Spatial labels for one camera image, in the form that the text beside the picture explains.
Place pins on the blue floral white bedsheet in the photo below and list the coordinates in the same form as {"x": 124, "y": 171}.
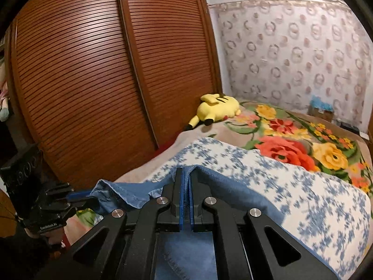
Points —
{"x": 329, "y": 216}

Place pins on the cardboard box with blue bag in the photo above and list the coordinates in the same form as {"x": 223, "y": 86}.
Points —
{"x": 319, "y": 109}

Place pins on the brown louvered wardrobe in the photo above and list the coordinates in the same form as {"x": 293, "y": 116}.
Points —
{"x": 102, "y": 86}

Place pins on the pink circle patterned curtain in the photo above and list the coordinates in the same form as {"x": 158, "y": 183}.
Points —
{"x": 289, "y": 53}

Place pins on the colourful floral blanket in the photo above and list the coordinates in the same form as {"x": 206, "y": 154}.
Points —
{"x": 278, "y": 135}

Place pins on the blue denim jeans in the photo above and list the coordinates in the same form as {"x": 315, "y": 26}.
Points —
{"x": 186, "y": 254}

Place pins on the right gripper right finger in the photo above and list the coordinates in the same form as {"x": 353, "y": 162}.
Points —
{"x": 249, "y": 244}

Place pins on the yellow Pikachu plush toy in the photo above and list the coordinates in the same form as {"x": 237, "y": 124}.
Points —
{"x": 214, "y": 108}

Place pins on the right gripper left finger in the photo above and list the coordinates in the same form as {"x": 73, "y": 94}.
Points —
{"x": 122, "y": 238}

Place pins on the person's left hand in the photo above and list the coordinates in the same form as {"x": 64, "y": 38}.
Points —
{"x": 53, "y": 237}

